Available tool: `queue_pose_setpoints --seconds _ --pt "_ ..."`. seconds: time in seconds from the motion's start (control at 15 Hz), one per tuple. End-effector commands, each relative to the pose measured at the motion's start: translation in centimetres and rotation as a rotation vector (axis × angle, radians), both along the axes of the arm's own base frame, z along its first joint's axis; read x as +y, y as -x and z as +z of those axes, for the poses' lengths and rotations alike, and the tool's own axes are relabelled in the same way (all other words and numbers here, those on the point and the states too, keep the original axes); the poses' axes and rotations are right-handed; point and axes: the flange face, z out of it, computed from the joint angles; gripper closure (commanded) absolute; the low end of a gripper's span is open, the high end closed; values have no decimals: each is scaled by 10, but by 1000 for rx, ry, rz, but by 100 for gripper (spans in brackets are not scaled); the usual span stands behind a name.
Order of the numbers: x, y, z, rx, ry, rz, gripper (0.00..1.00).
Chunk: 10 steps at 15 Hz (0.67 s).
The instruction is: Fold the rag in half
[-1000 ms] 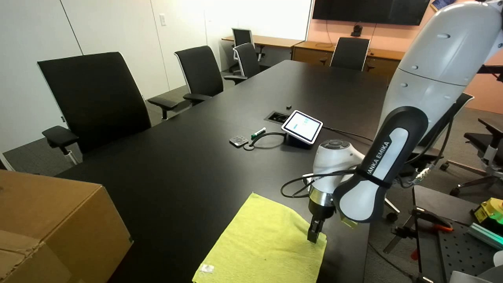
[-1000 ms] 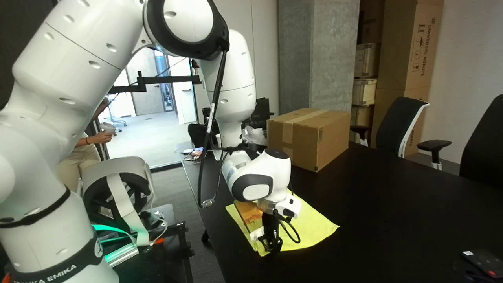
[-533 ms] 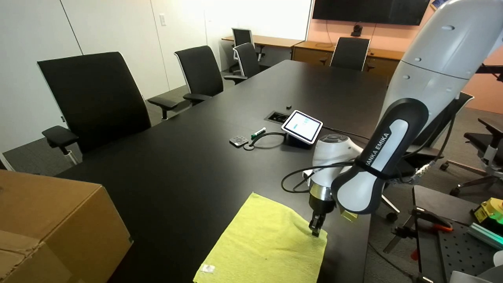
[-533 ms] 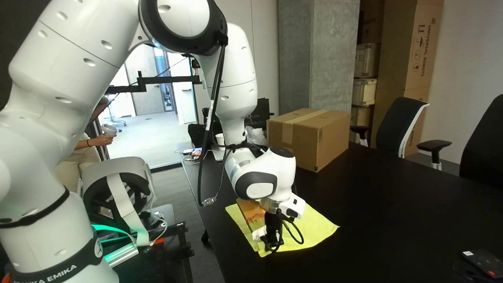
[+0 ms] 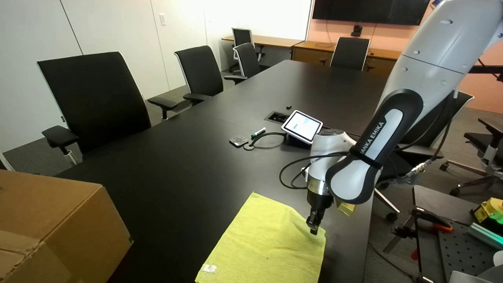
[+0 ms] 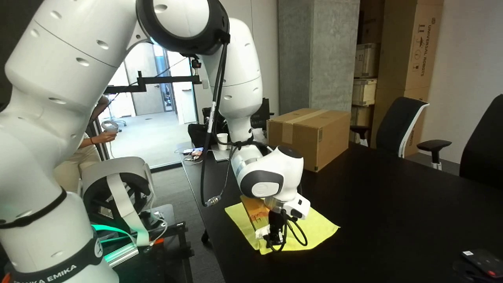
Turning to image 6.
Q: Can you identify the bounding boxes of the tall dark cardboard panel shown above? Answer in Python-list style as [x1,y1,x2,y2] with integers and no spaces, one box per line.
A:
[368,0,419,147]

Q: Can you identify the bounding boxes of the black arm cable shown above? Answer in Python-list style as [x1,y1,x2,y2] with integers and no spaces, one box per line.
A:
[199,40,312,253]

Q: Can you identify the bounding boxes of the black box device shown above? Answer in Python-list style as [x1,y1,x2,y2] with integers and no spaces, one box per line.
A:
[188,122,219,149]

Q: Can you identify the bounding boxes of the black remote with red button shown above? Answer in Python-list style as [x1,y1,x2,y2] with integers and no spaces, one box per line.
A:
[461,248,503,281]

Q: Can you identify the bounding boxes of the small cardboard shelf box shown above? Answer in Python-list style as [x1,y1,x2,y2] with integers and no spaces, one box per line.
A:
[354,42,379,78]
[351,77,379,108]
[351,105,375,130]

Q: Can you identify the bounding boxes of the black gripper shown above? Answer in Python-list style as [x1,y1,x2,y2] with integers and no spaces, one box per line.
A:
[265,204,296,248]

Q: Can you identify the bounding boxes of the teal green bar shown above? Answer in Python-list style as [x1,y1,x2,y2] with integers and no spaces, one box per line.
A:
[92,221,144,265]

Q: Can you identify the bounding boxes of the brown cardboard box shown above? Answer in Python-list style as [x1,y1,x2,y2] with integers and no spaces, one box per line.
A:
[266,106,353,172]

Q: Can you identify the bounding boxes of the black tripod with orange clamp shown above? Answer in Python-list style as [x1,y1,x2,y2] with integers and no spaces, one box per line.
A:
[148,218,194,264]

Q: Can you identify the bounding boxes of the white paper cup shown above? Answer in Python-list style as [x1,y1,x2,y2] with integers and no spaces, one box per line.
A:
[216,130,230,154]

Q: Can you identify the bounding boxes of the tall light printed cardboard box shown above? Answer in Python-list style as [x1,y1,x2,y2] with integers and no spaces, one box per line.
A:
[403,0,447,103]

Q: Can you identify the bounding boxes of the black chair white frame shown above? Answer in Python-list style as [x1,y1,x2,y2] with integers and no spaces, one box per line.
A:
[350,95,431,158]
[78,155,159,248]

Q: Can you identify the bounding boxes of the yellow rag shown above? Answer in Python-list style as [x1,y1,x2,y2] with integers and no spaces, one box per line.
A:
[224,201,343,257]

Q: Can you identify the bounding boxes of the large black office chair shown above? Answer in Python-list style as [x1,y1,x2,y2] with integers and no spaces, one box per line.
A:
[416,92,503,190]

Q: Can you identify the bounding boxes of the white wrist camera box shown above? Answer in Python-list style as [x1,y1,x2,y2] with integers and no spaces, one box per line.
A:
[285,193,312,220]

